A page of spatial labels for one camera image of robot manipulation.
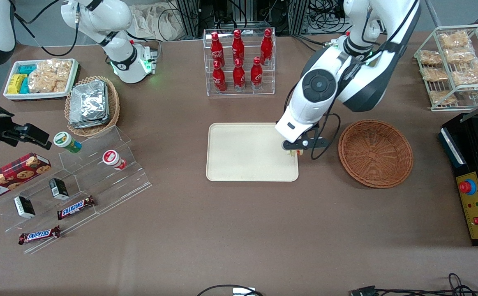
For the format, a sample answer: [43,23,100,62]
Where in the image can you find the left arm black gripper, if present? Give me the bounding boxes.
[282,138,331,157]

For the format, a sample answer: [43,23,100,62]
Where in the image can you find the white rectangular snack tray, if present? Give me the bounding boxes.
[3,58,80,101]

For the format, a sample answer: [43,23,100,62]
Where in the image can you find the beige plastic tray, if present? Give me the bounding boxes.
[206,122,300,183]

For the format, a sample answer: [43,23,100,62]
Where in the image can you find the round brown wicker basket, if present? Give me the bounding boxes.
[338,119,414,189]

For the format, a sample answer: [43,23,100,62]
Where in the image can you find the oval light wicker basket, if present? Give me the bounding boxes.
[64,75,121,138]

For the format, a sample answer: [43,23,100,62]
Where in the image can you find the green lidded cup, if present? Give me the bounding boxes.
[53,131,82,154]

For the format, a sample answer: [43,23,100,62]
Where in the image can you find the red tartan cookie box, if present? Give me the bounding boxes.
[0,153,52,203]

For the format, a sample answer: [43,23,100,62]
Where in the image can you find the yellow snack pack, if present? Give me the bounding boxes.
[7,74,26,95]

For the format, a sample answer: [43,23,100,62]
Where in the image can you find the small black box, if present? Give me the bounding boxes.
[48,178,69,201]
[14,196,36,219]

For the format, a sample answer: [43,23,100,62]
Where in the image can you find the clear bag of crackers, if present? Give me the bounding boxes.
[28,59,73,94]

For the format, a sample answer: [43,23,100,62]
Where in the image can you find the silver foil packet stack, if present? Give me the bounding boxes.
[69,80,110,130]

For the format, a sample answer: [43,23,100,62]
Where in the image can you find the clear acrylic bottle rack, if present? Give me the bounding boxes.
[203,28,276,97]

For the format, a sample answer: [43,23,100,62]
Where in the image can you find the red cola bottle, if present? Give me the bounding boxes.
[232,30,245,66]
[212,60,227,93]
[233,59,246,92]
[250,57,264,90]
[260,29,274,66]
[210,32,225,68]

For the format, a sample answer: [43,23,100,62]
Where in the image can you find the red lidded cup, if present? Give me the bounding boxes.
[102,150,127,171]

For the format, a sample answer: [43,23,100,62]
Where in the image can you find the Snickers chocolate bar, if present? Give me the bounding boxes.
[56,195,96,221]
[18,225,61,246]

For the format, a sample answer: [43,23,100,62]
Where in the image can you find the clear acrylic stepped display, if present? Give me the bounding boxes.
[0,125,153,255]

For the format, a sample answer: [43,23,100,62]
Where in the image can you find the bagged fried snack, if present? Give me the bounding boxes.
[439,31,471,50]
[421,67,450,83]
[419,50,443,66]
[429,90,458,106]
[452,62,478,86]
[446,48,477,65]

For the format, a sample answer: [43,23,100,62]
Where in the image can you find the black machine housing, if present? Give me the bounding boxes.
[439,94,478,247]

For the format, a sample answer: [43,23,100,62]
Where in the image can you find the red emergency stop button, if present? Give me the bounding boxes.
[459,180,477,196]

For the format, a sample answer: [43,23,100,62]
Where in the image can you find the beige cloth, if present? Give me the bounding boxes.
[133,3,182,42]

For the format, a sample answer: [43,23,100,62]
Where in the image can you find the grey metal pole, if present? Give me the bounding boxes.
[424,0,443,27]

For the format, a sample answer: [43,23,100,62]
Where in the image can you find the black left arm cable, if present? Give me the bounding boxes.
[284,80,342,161]

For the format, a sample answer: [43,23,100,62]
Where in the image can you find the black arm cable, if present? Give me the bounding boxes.
[284,80,342,161]
[14,0,79,57]

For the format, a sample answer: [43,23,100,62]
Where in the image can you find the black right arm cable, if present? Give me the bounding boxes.
[14,0,79,57]

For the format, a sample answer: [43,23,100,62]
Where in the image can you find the black arm base cables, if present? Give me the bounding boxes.
[292,34,326,52]

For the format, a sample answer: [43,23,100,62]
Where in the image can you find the aluminium frame post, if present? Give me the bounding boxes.
[176,0,200,38]
[287,0,308,35]

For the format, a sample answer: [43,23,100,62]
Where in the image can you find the black background cable bundle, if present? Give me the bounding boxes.
[308,0,346,34]

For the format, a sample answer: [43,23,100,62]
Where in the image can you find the black looped cable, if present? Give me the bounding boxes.
[197,284,264,296]

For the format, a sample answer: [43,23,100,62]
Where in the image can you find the black cable plug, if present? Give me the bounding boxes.
[349,285,378,296]

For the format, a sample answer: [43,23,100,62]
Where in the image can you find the black tangled cable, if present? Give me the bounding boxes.
[376,273,478,296]

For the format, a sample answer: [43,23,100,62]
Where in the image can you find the white wire shelf rack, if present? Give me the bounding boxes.
[414,24,478,112]

